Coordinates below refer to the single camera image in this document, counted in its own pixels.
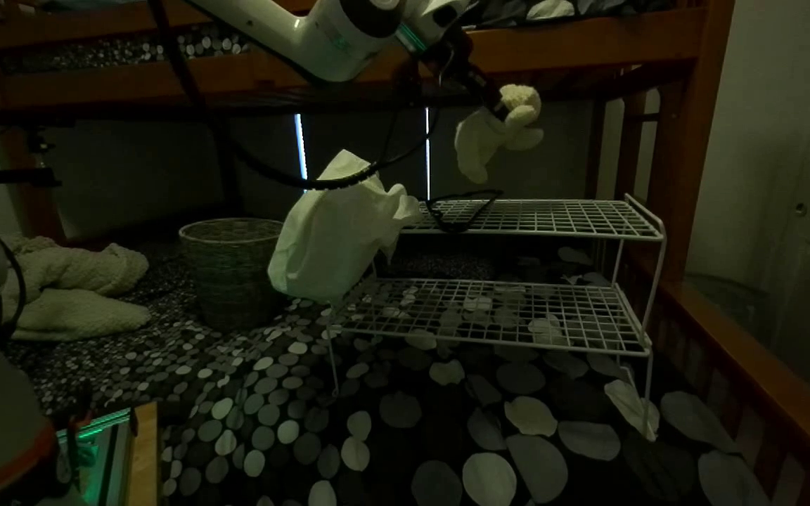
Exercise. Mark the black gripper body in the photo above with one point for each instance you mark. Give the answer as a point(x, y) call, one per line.
point(457, 60)

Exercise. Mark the small cream cloth piece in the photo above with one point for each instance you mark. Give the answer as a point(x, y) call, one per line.
point(489, 142)

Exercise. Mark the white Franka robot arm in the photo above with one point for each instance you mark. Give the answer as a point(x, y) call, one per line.
point(331, 36)

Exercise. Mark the woven round basket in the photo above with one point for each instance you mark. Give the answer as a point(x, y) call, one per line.
point(231, 270)

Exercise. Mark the dotted bunk mattress bedding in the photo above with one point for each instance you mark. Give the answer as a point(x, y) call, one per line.
point(563, 8)

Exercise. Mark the white crumpled cloth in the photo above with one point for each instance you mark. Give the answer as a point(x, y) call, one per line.
point(325, 247)

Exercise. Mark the clear round bin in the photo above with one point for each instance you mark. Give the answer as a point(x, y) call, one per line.
point(730, 298)

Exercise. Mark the dotted grey bedspread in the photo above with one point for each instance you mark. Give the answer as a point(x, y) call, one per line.
point(407, 422)

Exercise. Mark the white folded towel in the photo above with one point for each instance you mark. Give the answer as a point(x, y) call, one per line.
point(69, 296)

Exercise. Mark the wooden plank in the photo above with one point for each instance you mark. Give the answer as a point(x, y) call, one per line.
point(144, 459)

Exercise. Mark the green lit box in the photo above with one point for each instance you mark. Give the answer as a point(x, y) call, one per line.
point(90, 454)

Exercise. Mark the wooden bunk bed frame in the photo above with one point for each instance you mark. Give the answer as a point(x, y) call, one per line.
point(563, 52)

